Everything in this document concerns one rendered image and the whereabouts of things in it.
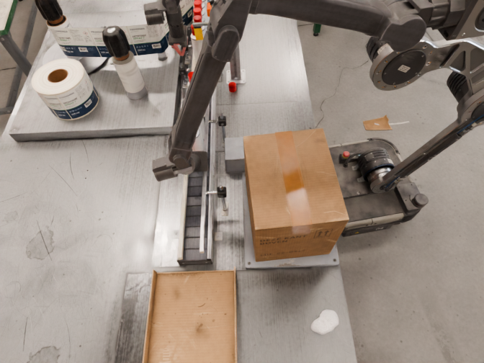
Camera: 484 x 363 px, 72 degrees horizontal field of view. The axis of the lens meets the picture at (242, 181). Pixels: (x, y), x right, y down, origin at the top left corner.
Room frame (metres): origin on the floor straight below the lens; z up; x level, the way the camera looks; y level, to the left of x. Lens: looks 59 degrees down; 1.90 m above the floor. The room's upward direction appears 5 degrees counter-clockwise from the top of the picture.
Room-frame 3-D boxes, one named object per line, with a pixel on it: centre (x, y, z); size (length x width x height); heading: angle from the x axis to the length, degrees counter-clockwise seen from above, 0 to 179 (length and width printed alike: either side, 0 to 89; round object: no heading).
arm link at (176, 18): (1.14, 0.20, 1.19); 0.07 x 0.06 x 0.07; 96
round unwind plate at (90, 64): (1.35, 0.73, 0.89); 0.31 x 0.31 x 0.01
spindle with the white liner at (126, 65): (1.09, 0.42, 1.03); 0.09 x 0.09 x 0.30
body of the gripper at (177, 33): (1.14, 0.20, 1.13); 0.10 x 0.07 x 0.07; 178
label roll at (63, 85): (1.06, 0.68, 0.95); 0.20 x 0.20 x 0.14
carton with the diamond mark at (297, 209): (0.47, -0.14, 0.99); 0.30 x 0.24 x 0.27; 2
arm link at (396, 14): (0.65, -0.39, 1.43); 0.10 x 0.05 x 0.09; 96
